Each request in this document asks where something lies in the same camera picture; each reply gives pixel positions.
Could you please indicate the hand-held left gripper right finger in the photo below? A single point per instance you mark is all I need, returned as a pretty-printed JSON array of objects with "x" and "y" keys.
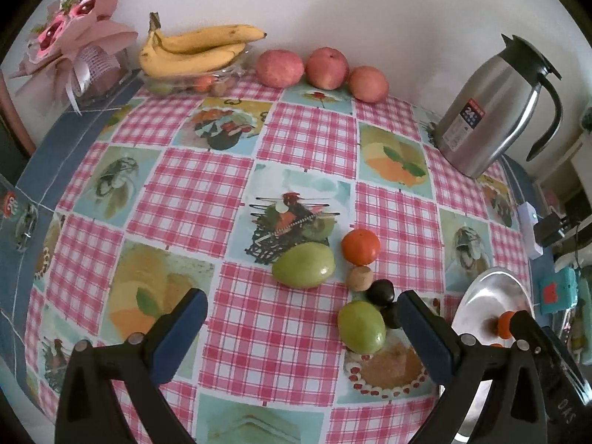
[{"x": 423, "y": 333}]

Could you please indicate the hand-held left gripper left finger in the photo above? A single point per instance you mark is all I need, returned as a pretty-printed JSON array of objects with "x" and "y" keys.
[{"x": 180, "y": 333}]

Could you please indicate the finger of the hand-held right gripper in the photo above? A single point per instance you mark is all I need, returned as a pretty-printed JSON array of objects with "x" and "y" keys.
[{"x": 525, "y": 326}]

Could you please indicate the large orange tangerine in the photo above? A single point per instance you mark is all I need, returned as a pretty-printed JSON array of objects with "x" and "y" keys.
[{"x": 505, "y": 323}]

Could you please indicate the dark purple plum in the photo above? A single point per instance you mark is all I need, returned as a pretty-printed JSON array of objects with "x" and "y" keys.
[
  {"x": 392, "y": 315},
  {"x": 381, "y": 292}
]

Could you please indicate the round metal basin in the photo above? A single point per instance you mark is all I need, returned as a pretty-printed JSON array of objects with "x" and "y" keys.
[{"x": 485, "y": 296}]

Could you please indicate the green jujube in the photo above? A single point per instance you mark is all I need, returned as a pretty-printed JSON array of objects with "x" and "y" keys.
[{"x": 361, "y": 337}]

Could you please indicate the tan round longan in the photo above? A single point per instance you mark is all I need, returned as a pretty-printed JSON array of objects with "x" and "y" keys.
[{"x": 360, "y": 279}]

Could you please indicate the green mango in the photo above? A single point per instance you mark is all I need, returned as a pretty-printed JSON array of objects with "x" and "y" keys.
[{"x": 303, "y": 266}]

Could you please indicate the teal box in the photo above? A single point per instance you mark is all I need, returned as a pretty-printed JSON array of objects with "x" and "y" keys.
[{"x": 557, "y": 291}]

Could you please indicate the black charger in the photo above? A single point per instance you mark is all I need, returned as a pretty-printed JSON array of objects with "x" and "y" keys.
[{"x": 550, "y": 229}]

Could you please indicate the white power strip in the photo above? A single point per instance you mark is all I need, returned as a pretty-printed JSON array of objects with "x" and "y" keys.
[{"x": 527, "y": 222}]

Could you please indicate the pink checkered printed tablecloth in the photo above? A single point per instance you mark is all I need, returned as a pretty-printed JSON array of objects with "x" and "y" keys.
[{"x": 208, "y": 185}]

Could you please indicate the cream side table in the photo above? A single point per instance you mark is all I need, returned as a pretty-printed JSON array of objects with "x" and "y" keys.
[{"x": 582, "y": 162}]

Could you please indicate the clear glass mug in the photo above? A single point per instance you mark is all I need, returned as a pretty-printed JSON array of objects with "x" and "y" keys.
[{"x": 23, "y": 226}]

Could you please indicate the stainless steel thermos jug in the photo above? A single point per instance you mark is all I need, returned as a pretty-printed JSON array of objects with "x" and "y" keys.
[{"x": 485, "y": 115}]

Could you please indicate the clear plastic container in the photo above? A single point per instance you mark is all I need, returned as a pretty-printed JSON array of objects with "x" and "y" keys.
[{"x": 185, "y": 85}]

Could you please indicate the red apple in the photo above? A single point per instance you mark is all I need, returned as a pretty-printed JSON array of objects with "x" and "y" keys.
[
  {"x": 368, "y": 84},
  {"x": 327, "y": 68},
  {"x": 280, "y": 68}
]

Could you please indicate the yellow banana bunch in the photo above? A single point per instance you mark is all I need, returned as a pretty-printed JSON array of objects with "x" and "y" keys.
[{"x": 194, "y": 62}]

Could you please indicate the pink wrapped flower bouquet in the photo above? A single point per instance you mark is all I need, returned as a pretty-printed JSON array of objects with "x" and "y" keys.
[{"x": 83, "y": 37}]

